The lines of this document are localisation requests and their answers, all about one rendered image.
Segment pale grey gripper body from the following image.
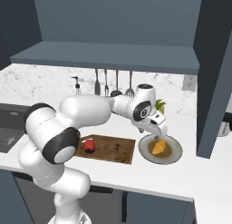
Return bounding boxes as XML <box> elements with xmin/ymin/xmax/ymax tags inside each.
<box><xmin>131</xmin><ymin>119</ymin><xmax>169</xmax><ymax>141</ymax></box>

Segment golden croissant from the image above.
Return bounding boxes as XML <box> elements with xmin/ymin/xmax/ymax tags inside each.
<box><xmin>150</xmin><ymin>139</ymin><xmax>168</xmax><ymax>156</ymax></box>

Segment brown wooden cutting board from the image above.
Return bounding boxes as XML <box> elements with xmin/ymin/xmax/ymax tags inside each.
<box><xmin>73</xmin><ymin>133</ymin><xmax>137</xmax><ymax>165</ymax></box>

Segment blue-grey large cabinet door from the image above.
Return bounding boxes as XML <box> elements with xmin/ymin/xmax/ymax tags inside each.
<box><xmin>192</xmin><ymin>0</ymin><xmax>232</xmax><ymax>160</ymax></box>

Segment blue-grey small cabinet door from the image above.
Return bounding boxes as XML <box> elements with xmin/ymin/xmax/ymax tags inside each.
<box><xmin>0</xmin><ymin>0</ymin><xmax>44</xmax><ymax>72</ymax></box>

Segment grey round plate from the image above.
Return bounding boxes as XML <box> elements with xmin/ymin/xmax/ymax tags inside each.
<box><xmin>138</xmin><ymin>134</ymin><xmax>184</xmax><ymax>166</ymax></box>

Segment green leafy plant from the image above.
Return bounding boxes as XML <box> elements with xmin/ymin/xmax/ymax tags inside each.
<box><xmin>155</xmin><ymin>98</ymin><xmax>168</xmax><ymax>115</ymax></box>

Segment hanging wide fork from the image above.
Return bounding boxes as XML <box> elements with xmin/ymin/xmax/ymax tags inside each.
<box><xmin>125</xmin><ymin>71</ymin><xmax>136</xmax><ymax>98</ymax></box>

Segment hanging black ladle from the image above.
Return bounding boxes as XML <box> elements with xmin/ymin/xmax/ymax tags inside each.
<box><xmin>110</xmin><ymin>70</ymin><xmax>123</xmax><ymax>98</ymax></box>

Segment hanging slim fork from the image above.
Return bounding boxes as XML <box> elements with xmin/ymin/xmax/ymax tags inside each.
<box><xmin>103</xmin><ymin>69</ymin><xmax>110</xmax><ymax>98</ymax></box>

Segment hanging spatula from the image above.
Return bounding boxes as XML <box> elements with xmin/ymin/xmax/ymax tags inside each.
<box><xmin>93</xmin><ymin>68</ymin><xmax>102</xmax><ymax>96</ymax></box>

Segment grey round pot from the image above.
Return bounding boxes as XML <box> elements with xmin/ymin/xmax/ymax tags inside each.
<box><xmin>217</xmin><ymin>112</ymin><xmax>232</xmax><ymax>138</ymax></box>

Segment blue-grey narrow cupboard door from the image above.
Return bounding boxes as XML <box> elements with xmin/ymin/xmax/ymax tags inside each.
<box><xmin>121</xmin><ymin>190</ymin><xmax>195</xmax><ymax>224</ymax></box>

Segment grey soap dispenser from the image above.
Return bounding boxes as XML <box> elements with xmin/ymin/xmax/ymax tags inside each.
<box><xmin>71</xmin><ymin>75</ymin><xmax>82</xmax><ymax>96</ymax></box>

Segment grey wide cupboard door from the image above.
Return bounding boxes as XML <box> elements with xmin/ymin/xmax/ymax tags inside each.
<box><xmin>12</xmin><ymin>170</ymin><xmax>122</xmax><ymax>224</ymax></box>

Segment dark grey sink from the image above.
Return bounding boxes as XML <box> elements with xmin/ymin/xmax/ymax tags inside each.
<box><xmin>0</xmin><ymin>102</ymin><xmax>32</xmax><ymax>155</ymax></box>

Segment blue-grey cupboard side panel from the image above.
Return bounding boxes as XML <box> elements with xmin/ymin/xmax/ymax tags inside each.
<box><xmin>0</xmin><ymin>169</ymin><xmax>34</xmax><ymax>224</ymax></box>

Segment white wall socket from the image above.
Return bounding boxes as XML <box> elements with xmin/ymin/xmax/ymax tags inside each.
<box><xmin>181</xmin><ymin>74</ymin><xmax>198</xmax><ymax>93</ymax></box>

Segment black horizontal cupboard handle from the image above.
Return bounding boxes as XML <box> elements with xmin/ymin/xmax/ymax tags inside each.
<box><xmin>89</xmin><ymin>185</ymin><xmax>115</xmax><ymax>195</ymax></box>

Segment black vertical cupboard handle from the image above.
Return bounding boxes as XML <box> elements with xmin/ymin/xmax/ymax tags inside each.
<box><xmin>121</xmin><ymin>190</ymin><xmax>129</xmax><ymax>223</ymax></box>

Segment blue-grey open wall cabinet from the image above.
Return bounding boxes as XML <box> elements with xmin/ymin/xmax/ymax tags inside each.
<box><xmin>9</xmin><ymin>0</ymin><xmax>218</xmax><ymax>75</ymax></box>

